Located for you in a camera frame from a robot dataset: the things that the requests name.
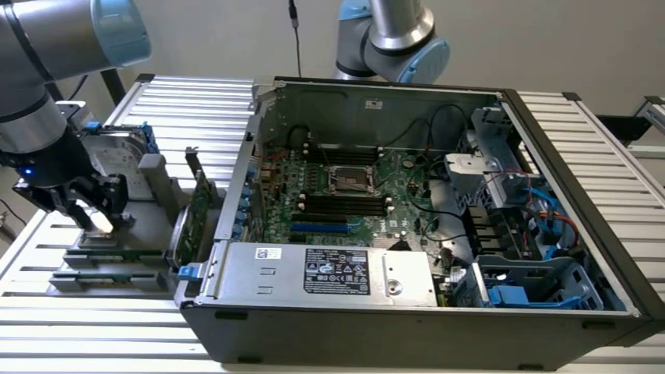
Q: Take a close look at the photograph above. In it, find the aluminium side table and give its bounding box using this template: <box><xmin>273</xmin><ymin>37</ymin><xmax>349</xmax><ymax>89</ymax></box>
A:
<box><xmin>625</xmin><ymin>94</ymin><xmax>665</xmax><ymax>158</ymax></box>

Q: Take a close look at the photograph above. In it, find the silver power supply unit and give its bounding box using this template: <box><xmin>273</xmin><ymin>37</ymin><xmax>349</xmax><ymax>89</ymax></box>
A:
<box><xmin>196</xmin><ymin>242</ymin><xmax>439</xmax><ymax>309</ymax></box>

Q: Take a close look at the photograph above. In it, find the grey metal disk bay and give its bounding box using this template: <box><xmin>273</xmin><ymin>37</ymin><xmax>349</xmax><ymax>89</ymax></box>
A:
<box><xmin>444</xmin><ymin>105</ymin><xmax>548</xmax><ymax>211</ymax></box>

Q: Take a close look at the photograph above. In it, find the green motherboard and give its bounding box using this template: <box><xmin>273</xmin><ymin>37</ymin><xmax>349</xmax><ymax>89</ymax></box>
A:
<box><xmin>248</xmin><ymin>144</ymin><xmax>459</xmax><ymax>250</ymax></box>

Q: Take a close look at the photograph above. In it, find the red wire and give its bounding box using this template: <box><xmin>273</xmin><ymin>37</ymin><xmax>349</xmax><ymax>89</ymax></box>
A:
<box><xmin>521</xmin><ymin>171</ymin><xmax>581</xmax><ymax>249</ymax></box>

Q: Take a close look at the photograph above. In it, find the blue plastic drive cage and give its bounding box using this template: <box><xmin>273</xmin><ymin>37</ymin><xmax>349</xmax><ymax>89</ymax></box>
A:
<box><xmin>469</xmin><ymin>254</ymin><xmax>608</xmax><ymax>312</ymax></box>

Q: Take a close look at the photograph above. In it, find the green graphics card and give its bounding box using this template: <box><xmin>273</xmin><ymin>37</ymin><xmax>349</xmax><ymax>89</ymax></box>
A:
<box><xmin>168</xmin><ymin>146</ymin><xmax>221</xmax><ymax>270</ymax></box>

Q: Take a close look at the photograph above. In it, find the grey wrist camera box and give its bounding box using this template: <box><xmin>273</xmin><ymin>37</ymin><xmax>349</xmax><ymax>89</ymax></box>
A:
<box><xmin>55</xmin><ymin>101</ymin><xmax>101</xmax><ymax>136</ymax></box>

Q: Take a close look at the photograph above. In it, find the black stand post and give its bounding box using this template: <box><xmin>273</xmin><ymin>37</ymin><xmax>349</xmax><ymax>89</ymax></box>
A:
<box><xmin>99</xmin><ymin>68</ymin><xmax>128</xmax><ymax>107</ymax></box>

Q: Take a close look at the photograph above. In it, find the black expansion slot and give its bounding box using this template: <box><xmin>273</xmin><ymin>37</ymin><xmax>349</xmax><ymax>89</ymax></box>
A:
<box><xmin>289</xmin><ymin>212</ymin><xmax>351</xmax><ymax>224</ymax></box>

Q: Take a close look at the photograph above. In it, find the black hanging cable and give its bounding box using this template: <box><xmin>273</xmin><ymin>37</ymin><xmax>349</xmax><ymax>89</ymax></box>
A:
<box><xmin>287</xmin><ymin>0</ymin><xmax>304</xmax><ymax>77</ymax></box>

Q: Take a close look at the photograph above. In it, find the blue SATA wire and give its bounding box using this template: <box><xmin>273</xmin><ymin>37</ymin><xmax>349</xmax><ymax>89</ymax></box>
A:
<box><xmin>521</xmin><ymin>185</ymin><xmax>573</xmax><ymax>259</ymax></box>

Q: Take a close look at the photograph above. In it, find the black looped power wire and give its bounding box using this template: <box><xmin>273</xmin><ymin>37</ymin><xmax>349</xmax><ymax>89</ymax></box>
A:
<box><xmin>384</xmin><ymin>104</ymin><xmax>472</xmax><ymax>157</ymax></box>

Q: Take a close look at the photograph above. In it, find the silver hard disk, blue rail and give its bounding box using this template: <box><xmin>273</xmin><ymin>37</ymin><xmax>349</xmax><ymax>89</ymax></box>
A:
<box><xmin>81</xmin><ymin>122</ymin><xmax>159</xmax><ymax>203</ymax></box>

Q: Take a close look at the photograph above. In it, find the grey parts rack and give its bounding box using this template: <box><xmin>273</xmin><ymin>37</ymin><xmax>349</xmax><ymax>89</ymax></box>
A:
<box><xmin>49</xmin><ymin>153</ymin><xmax>229</xmax><ymax>301</ymax></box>

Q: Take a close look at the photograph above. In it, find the blue expansion slot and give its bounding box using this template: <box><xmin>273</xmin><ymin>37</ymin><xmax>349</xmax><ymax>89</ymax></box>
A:
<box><xmin>289</xmin><ymin>223</ymin><xmax>351</xmax><ymax>235</ymax></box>

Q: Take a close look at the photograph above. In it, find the black open PC case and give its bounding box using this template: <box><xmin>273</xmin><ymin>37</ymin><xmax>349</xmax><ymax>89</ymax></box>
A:
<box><xmin>177</xmin><ymin>76</ymin><xmax>653</xmax><ymax>372</ymax></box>

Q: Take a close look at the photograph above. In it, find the CPU socket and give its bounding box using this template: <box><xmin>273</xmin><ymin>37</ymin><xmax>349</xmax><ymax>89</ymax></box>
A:
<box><xmin>323</xmin><ymin>164</ymin><xmax>376</xmax><ymax>194</ymax></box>

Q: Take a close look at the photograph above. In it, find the black RAM slot bank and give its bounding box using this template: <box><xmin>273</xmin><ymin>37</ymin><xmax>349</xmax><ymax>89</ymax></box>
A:
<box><xmin>304</xmin><ymin>143</ymin><xmax>384</xmax><ymax>166</ymax></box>
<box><xmin>297</xmin><ymin>192</ymin><xmax>392</xmax><ymax>215</ymax></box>

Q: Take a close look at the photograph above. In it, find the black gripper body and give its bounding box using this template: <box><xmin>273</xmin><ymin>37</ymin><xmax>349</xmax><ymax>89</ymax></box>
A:
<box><xmin>0</xmin><ymin>127</ymin><xmax>129</xmax><ymax>214</ymax></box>

